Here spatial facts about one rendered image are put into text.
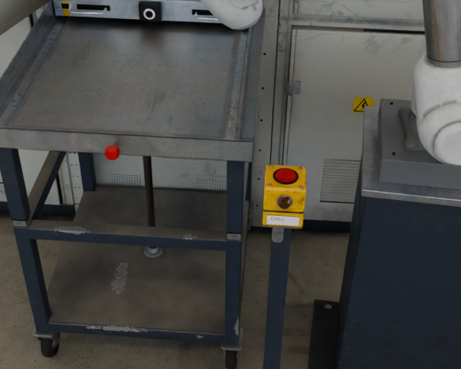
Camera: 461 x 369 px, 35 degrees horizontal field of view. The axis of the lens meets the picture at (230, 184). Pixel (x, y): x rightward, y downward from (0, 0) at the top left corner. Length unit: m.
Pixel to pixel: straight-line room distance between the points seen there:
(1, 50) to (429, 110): 1.42
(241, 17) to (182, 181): 1.05
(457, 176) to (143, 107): 0.73
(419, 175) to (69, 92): 0.84
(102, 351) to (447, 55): 1.38
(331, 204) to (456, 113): 1.22
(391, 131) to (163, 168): 1.01
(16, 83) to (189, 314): 0.81
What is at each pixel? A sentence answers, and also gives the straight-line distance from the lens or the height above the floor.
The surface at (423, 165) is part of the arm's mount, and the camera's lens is 1.68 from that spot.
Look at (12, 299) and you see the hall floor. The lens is 2.51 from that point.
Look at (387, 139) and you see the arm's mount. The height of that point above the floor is 0.81.
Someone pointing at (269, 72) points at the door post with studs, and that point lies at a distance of 2.31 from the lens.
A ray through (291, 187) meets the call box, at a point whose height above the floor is 0.90.
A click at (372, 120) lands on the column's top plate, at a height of 0.75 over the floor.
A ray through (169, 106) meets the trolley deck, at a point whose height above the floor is 0.85.
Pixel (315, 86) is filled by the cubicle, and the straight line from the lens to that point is 2.31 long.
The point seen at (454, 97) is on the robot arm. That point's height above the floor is 1.06.
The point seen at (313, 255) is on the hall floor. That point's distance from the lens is 2.58.
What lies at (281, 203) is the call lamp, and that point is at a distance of 1.41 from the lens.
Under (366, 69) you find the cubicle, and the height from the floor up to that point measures 0.67.
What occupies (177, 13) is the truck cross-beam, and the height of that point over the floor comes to 0.89.
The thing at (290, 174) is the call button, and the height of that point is 0.91.
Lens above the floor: 1.77
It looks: 38 degrees down
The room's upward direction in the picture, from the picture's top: 1 degrees clockwise
